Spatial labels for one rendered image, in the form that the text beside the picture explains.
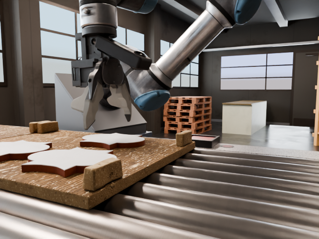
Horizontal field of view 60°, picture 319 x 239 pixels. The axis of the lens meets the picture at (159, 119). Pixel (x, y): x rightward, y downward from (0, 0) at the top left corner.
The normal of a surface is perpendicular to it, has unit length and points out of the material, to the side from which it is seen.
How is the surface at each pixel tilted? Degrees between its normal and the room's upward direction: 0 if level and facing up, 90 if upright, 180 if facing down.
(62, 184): 0
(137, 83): 75
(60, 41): 90
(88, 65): 90
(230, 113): 90
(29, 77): 90
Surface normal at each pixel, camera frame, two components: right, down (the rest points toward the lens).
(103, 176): 0.96, -0.07
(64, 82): 0.57, -0.67
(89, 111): 0.37, 0.11
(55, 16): 0.87, 0.05
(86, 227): -0.35, -0.52
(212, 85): -0.50, 0.09
